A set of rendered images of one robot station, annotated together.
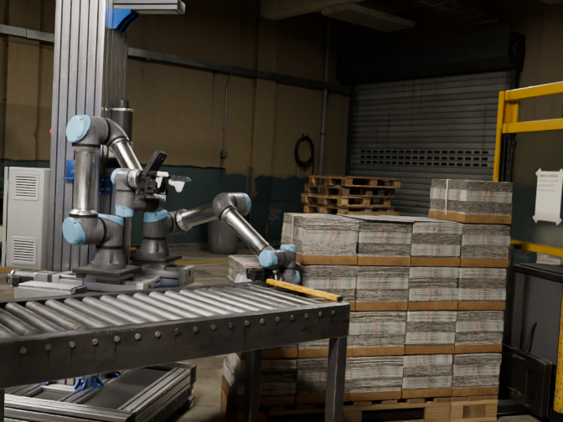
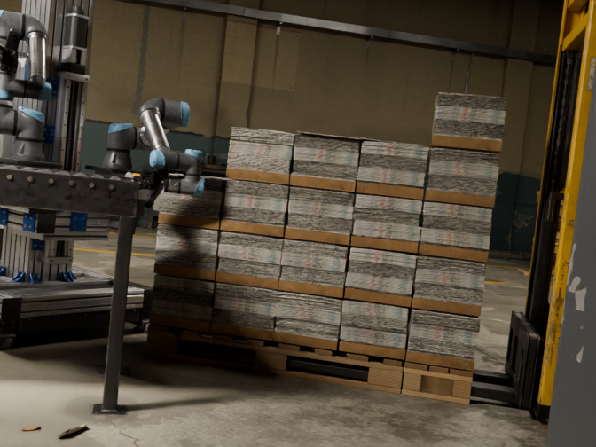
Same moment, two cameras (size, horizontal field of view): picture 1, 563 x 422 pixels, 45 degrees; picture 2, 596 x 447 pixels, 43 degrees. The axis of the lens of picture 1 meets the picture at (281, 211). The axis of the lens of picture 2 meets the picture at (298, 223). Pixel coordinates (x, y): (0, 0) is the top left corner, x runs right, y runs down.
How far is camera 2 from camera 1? 200 cm
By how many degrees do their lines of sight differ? 27
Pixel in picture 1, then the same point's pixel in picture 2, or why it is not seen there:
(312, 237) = (239, 149)
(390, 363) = (325, 306)
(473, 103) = not seen: outside the picture
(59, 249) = not seen: hidden behind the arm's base
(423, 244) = (373, 168)
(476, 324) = (443, 275)
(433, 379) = (380, 335)
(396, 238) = (339, 157)
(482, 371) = (450, 337)
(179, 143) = (405, 130)
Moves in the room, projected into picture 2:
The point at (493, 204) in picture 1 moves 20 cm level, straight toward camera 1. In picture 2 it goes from (476, 125) to (450, 119)
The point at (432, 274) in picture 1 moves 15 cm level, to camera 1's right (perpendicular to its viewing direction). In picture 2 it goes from (386, 205) to (419, 209)
